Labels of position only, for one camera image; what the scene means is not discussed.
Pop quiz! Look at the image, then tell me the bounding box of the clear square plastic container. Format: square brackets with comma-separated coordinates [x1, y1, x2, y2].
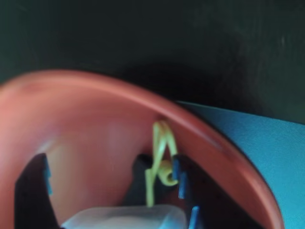
[61, 204, 188, 229]

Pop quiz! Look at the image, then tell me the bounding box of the yellow-green wire clip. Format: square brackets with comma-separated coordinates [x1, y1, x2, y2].
[145, 120, 179, 208]

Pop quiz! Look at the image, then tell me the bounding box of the red plastic bowl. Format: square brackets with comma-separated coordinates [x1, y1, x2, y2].
[0, 69, 285, 229]

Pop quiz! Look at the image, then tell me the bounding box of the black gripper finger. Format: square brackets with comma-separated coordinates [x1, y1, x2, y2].
[14, 154, 60, 229]
[173, 154, 258, 229]

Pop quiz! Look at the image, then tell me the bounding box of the grey WOWROBO desk mat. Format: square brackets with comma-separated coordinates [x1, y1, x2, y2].
[176, 101, 305, 229]

